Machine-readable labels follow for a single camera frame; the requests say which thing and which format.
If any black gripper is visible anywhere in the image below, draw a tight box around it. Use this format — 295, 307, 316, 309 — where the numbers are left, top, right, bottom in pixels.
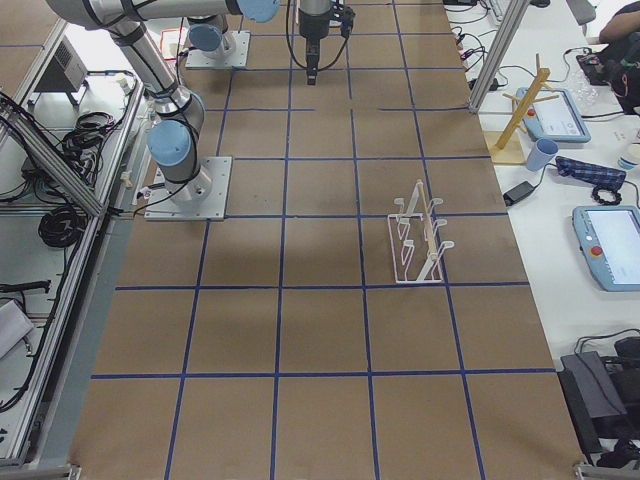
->
298, 0, 333, 86

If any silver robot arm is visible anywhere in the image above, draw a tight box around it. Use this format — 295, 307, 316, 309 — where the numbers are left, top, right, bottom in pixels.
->
48, 1, 280, 205
187, 15, 236, 58

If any blue cup on side table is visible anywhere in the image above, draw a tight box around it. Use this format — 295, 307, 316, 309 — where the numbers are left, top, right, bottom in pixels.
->
525, 138, 559, 172

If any small white blue cup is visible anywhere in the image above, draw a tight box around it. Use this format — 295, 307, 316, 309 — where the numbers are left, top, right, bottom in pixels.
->
618, 143, 640, 170

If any wooden mug tree stand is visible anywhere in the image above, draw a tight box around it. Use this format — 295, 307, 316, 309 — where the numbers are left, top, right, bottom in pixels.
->
483, 55, 559, 165

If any grey control box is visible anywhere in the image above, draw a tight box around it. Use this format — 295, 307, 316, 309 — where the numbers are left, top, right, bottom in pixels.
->
34, 36, 88, 107

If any black power adapter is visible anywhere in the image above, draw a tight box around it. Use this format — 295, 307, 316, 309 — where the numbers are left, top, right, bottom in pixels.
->
503, 181, 536, 207

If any upper blue teach pendant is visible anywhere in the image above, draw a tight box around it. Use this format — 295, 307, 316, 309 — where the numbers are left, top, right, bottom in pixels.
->
523, 88, 591, 143

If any blue teach pendant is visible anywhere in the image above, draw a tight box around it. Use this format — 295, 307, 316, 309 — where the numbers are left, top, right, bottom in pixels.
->
523, 88, 591, 143
572, 205, 639, 292

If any blue plaid cloth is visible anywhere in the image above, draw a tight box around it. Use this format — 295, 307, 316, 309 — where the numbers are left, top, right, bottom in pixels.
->
555, 156, 626, 191

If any person in black shirt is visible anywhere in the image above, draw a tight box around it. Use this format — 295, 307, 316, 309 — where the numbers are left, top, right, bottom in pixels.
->
598, 1, 639, 115

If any lower blue teach pendant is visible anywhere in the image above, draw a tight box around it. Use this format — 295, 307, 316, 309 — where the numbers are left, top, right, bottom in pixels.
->
572, 205, 639, 292

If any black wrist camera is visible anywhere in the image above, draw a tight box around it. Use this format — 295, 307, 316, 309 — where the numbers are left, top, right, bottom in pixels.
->
330, 1, 356, 39

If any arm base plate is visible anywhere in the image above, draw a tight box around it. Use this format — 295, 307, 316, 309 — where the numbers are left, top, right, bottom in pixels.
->
144, 156, 233, 221
186, 25, 250, 70

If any aluminium frame post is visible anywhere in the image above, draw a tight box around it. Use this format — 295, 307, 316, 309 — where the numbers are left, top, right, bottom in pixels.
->
468, 0, 529, 114

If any white wire cup rack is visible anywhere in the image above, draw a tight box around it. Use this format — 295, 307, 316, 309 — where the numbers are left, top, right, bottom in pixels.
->
386, 179, 455, 285

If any coiled black cable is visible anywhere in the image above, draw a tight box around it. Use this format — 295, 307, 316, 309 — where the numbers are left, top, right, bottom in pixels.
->
38, 204, 84, 250

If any black bead bracelet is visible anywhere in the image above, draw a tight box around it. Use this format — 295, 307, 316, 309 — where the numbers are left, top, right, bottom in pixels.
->
591, 183, 623, 206

